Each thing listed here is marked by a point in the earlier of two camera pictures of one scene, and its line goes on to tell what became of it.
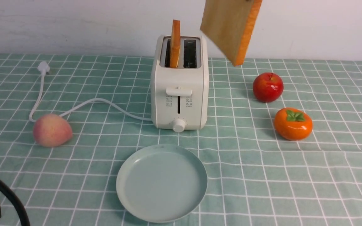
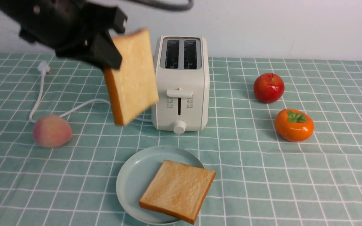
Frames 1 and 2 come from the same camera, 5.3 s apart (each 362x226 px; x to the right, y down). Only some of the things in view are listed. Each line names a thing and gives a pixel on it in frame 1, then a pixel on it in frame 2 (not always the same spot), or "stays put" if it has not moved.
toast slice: [175, 46] → [132, 89]
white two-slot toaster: [179, 82] stays put
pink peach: [52, 130] stays put
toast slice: [231, 25] → [178, 190]
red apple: [268, 87] stays put
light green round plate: [162, 183] stays put
